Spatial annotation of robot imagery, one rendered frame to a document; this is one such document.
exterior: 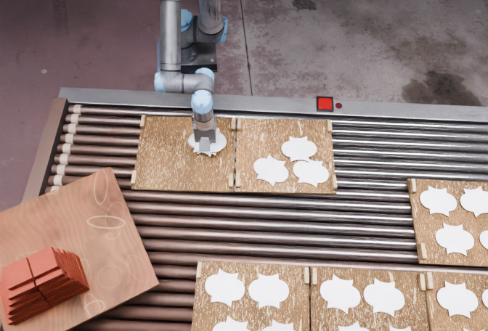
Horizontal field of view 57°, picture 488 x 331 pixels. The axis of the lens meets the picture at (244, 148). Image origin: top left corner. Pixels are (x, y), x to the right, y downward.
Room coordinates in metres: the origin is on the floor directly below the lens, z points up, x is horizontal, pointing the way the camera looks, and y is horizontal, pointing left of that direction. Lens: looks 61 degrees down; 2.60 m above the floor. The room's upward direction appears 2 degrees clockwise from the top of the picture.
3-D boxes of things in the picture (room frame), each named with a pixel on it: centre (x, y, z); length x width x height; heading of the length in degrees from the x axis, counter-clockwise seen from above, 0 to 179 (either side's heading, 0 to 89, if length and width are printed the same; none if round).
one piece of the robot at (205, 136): (0.90, 0.16, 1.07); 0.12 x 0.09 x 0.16; 1
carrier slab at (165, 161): (0.89, 0.24, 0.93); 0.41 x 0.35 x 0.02; 90
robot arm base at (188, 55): (1.43, 0.31, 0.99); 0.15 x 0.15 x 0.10
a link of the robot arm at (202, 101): (0.93, 0.16, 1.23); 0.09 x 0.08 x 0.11; 1
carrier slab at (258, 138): (0.90, -0.17, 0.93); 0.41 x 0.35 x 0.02; 91
